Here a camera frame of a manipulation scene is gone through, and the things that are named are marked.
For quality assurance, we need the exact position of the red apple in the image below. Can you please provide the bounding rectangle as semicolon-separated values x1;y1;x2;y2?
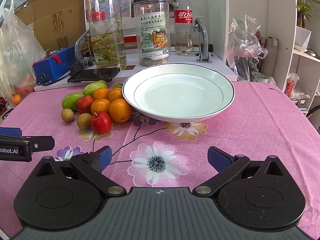
90;112;112;134
76;95;94;114

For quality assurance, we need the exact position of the brown longan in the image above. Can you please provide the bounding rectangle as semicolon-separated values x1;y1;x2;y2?
76;113;92;130
61;108;74;122

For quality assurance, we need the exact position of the small front tangerine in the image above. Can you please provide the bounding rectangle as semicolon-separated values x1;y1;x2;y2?
91;99;111;115

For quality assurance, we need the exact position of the small tangerine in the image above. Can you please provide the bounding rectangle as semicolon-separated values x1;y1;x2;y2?
93;88;110;100
108;87;124;102
91;99;111;115

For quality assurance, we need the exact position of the large orange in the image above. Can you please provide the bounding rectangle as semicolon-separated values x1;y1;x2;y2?
109;99;132;123

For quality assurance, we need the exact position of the large green fruit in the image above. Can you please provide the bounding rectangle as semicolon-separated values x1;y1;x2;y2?
61;93;84;112
82;81;107;96

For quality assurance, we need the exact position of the small back tangerine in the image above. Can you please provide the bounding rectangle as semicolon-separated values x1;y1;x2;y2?
108;87;124;102

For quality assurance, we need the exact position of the large green fruit back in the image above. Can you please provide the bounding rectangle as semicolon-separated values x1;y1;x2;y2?
82;81;107;96

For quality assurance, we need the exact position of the pink floral tablecloth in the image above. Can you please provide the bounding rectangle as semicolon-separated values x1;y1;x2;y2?
2;82;319;239

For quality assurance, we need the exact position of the white plastic bag left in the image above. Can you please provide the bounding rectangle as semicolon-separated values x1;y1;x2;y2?
1;0;46;106

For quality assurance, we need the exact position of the blue power box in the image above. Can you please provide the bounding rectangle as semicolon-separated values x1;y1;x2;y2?
33;46;76;85

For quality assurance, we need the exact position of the green tomato right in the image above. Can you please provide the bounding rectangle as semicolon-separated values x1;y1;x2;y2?
113;83;123;89

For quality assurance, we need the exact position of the white ceramic plate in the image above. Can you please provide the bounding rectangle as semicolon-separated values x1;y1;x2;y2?
122;63;235;123

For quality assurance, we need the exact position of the black smartphone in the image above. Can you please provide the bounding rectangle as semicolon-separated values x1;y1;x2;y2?
67;67;120;83

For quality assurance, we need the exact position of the white raised board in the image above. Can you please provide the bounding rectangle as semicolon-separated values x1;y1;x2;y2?
34;49;238;92

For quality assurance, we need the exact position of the small gold card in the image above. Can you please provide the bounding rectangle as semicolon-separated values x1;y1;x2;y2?
121;64;135;70

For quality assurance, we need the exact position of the white shelf unit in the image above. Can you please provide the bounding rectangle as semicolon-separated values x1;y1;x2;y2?
267;0;319;129

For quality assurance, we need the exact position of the clear plastic bag right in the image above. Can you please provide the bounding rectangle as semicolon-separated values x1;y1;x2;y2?
226;15;268;81

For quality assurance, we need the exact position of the cardboard box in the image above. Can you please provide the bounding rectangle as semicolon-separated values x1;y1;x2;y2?
15;0;86;51

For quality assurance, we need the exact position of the small bottle red cap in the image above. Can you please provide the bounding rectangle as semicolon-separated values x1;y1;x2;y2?
90;11;106;43

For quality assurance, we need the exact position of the cola bottle red label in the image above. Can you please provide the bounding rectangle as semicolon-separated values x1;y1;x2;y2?
174;0;193;55

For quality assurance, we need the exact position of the glass vase with plant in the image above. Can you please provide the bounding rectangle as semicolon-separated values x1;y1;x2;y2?
86;0;126;68

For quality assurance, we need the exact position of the clear jar with label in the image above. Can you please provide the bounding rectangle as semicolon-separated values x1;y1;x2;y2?
133;0;171;67

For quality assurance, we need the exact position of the potted green plant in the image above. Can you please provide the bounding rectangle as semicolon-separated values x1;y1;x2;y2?
297;0;319;29

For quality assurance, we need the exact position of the left grey metal bracket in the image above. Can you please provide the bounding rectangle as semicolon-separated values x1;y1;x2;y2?
74;30;94;68

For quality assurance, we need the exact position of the grey metal bracket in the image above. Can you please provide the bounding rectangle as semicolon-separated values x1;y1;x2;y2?
195;18;212;63
74;30;94;68

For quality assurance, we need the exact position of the right grey metal bracket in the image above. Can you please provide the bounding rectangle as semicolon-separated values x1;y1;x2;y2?
195;18;212;63

